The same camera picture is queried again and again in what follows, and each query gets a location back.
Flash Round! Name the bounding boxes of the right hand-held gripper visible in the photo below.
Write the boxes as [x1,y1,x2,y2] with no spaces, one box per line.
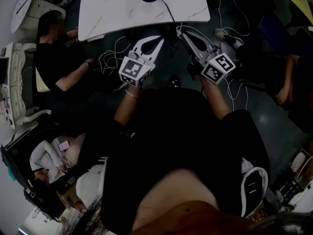
[180,32,237,85]

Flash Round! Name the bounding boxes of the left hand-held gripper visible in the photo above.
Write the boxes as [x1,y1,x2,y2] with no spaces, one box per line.
[118,35,165,87]

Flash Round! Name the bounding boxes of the person's left forearm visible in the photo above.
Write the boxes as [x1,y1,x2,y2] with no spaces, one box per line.
[113,84,144,127]

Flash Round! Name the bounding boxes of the person's right forearm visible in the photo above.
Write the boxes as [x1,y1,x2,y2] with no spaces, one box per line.
[200,75,233,121]

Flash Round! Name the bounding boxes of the person's right black shoe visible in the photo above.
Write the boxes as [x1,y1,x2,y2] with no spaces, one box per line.
[168,75,181,88]

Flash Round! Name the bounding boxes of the white marble table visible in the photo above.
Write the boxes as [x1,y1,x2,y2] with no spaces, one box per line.
[77,0,211,42]

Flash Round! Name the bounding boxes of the person's black clothing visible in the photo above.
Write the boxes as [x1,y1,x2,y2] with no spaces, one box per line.
[84,87,271,235]

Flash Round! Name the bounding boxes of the cream drawer cabinet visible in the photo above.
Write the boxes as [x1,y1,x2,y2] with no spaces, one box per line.
[19,0,67,33]

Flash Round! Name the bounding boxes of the pink phone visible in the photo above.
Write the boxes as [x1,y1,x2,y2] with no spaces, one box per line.
[58,140,71,152]

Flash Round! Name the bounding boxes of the white oval side table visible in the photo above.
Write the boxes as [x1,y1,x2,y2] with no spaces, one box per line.
[10,0,39,34]

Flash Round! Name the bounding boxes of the person's chest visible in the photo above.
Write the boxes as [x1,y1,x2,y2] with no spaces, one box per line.
[132,169,221,232]

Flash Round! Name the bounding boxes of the brown cardboard box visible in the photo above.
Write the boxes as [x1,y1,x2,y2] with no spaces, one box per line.
[55,184,86,212]

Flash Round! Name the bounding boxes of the black lounge sofa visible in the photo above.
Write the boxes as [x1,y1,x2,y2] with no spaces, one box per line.
[0,127,68,224]

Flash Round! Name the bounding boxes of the white cable bundle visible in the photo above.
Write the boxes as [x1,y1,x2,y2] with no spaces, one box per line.
[93,34,133,92]

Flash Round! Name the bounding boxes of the black light cord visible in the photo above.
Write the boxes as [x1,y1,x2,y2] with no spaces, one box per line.
[157,0,178,30]

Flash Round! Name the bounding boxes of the thin gold bracelet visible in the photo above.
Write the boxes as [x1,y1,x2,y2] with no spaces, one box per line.
[125,89,139,100]

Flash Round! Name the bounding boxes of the loose white floor cables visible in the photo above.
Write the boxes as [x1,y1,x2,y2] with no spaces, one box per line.
[176,0,251,112]

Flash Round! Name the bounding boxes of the white wire rack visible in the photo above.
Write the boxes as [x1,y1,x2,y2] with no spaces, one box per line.
[289,148,313,181]

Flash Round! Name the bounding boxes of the black wire rack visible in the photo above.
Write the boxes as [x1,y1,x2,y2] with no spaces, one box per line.
[278,177,305,207]

